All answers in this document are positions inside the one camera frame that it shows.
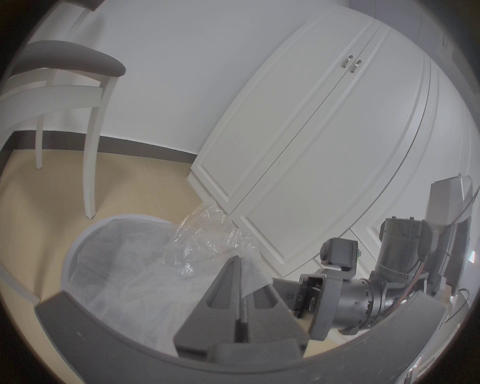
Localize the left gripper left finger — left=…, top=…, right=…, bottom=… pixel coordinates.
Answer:
left=173, top=256, right=241, bottom=355

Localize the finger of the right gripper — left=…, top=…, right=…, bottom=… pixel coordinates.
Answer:
left=272, top=277, right=314, bottom=319

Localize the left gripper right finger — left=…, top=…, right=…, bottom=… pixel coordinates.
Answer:
left=241, top=284, right=308, bottom=349

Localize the clear plastic bag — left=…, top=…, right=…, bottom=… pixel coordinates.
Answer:
left=69, top=208, right=278, bottom=355

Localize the grey trash bin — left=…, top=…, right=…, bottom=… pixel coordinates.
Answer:
left=60, top=214, right=233, bottom=338

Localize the white wardrobe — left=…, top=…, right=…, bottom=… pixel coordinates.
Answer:
left=187, top=5, right=480, bottom=338

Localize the white chair with grey cushions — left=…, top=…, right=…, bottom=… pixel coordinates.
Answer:
left=0, top=0, right=126, bottom=306

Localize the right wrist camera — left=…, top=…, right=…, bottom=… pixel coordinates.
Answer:
left=298, top=237, right=359, bottom=286

